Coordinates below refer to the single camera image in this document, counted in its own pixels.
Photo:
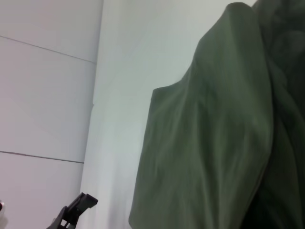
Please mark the dark green FREE T-shirt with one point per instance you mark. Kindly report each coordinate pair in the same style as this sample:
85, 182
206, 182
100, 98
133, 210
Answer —
214, 131

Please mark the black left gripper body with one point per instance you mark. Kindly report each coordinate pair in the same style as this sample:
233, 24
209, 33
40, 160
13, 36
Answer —
62, 219

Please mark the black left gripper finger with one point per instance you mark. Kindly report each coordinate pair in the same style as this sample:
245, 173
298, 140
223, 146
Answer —
84, 202

